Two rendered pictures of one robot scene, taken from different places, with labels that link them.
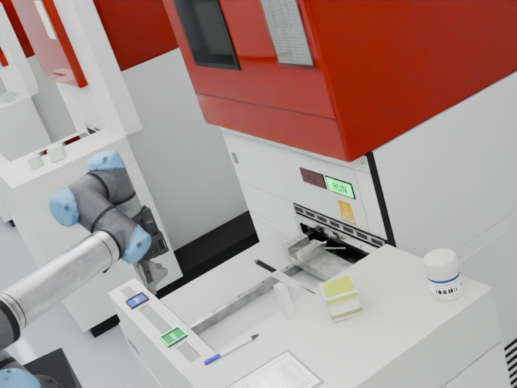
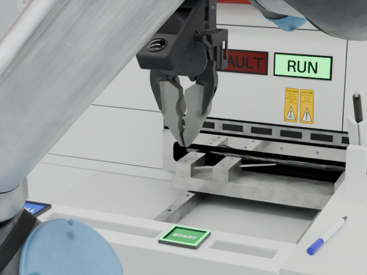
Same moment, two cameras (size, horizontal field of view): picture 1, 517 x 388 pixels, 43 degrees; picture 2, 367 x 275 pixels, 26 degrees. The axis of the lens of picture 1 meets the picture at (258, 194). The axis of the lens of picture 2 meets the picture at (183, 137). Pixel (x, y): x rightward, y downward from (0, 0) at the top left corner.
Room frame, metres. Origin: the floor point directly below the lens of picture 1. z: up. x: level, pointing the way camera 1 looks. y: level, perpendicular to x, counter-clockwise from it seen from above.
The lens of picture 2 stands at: (0.66, 1.00, 1.40)
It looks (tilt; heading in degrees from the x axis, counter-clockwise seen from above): 16 degrees down; 317
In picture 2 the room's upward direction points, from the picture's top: straight up
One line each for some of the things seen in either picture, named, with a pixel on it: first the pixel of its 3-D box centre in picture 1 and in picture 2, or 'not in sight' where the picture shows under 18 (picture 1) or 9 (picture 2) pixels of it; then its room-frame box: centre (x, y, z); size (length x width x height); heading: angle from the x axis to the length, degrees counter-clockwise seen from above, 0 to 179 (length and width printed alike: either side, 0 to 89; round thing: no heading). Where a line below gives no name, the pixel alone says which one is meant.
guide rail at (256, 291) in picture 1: (252, 293); (159, 225); (1.69, 0.11, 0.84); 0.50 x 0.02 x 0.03; 114
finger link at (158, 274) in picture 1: (156, 276); (201, 111); (1.40, 0.29, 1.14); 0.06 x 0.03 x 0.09; 114
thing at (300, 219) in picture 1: (339, 243); (260, 161); (1.71, -0.18, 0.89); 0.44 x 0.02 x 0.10; 24
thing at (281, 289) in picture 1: (287, 288); (359, 155); (1.34, 0.01, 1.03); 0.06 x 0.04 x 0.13; 114
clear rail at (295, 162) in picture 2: (345, 242); (268, 160); (1.70, -0.19, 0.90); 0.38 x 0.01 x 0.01; 24
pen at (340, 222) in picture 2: (231, 348); (329, 233); (1.27, 0.17, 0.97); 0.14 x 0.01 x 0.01; 107
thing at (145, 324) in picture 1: (164, 339); (105, 269); (1.52, 0.36, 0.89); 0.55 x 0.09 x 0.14; 24
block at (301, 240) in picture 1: (295, 243); (190, 163); (1.79, -0.06, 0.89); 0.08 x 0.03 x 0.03; 114
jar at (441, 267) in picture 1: (443, 274); not in sight; (1.22, -0.33, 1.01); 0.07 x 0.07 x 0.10
